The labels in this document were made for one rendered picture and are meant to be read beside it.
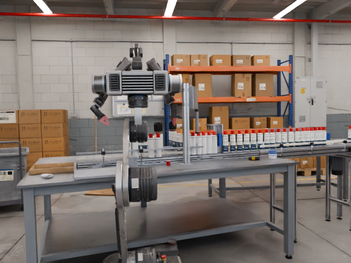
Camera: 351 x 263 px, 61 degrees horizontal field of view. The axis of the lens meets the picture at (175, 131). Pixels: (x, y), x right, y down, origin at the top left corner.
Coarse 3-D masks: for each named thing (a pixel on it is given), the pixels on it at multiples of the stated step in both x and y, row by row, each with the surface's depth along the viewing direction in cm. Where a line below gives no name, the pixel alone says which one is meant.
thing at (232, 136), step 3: (231, 132) 277; (234, 132) 277; (231, 135) 276; (234, 135) 276; (231, 138) 276; (234, 138) 276; (231, 141) 277; (234, 141) 276; (231, 144) 277; (234, 144) 276; (231, 147) 277; (234, 147) 277; (231, 150) 277; (234, 150) 277
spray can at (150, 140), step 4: (152, 136) 252; (148, 140) 252; (152, 140) 251; (148, 144) 252; (152, 144) 251; (148, 148) 252; (152, 148) 252; (148, 152) 253; (152, 152) 252; (148, 156) 253; (152, 156) 252
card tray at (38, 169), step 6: (66, 162) 244; (72, 162) 246; (30, 168) 218; (36, 168) 237; (42, 168) 238; (48, 168) 238; (54, 168) 217; (60, 168) 219; (66, 168) 220; (72, 168) 221; (30, 174) 212; (36, 174) 214
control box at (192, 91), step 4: (188, 88) 245; (192, 88) 244; (196, 88) 256; (192, 92) 244; (196, 92) 256; (192, 96) 245; (196, 96) 256; (192, 100) 245; (196, 100) 256; (192, 104) 245; (196, 104) 256; (192, 108) 245; (196, 108) 256
